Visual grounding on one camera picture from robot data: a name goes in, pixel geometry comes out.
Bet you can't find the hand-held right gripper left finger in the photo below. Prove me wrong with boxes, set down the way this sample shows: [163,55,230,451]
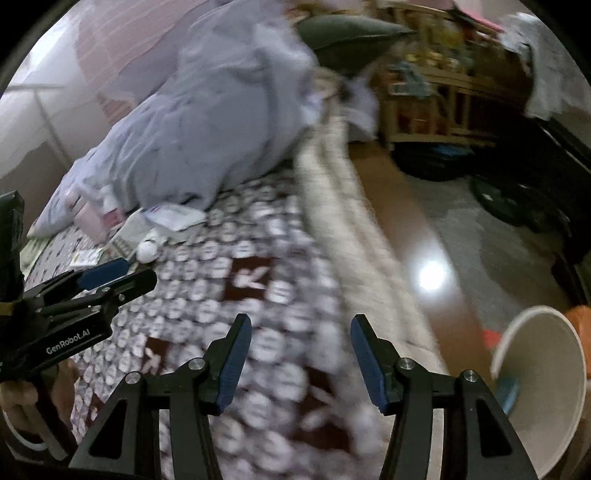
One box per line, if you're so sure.
[69,313,253,480]

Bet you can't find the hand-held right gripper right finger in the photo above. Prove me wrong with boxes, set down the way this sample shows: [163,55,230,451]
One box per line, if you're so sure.
[349,314,541,480]

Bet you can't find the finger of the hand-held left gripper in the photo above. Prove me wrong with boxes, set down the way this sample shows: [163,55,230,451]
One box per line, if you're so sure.
[23,257,130,301]
[44,268,158,319]

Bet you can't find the white paper bucket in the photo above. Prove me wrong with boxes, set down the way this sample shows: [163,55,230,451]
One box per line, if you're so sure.
[489,305,589,478]

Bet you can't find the person's left hand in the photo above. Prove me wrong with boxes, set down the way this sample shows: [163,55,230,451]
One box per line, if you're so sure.
[0,357,81,432]

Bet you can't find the pink box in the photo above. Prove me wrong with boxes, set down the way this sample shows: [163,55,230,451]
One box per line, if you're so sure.
[65,185,125,243]

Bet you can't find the grey brown printed blanket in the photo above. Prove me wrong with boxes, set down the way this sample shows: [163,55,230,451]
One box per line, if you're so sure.
[23,173,444,480]

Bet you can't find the white medicine box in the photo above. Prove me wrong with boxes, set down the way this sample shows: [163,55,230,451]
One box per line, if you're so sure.
[141,205,206,232]

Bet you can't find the beige fuzzy mattress pad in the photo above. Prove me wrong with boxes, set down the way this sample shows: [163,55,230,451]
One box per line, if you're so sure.
[295,115,451,374]

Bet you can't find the grey blue quilt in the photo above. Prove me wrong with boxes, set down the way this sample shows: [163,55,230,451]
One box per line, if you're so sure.
[28,0,379,238]

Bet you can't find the black round fan base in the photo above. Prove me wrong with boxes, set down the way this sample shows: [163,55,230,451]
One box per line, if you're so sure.
[471,175,568,232]

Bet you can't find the wooden rack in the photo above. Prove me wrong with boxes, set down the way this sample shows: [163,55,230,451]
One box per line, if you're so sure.
[369,0,532,148]

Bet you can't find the dark green pillow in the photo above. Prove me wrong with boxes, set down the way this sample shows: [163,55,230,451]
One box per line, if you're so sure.
[295,14,414,77]

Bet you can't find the white cloth on shelf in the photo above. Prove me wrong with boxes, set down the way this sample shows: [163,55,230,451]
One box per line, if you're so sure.
[501,11,591,121]

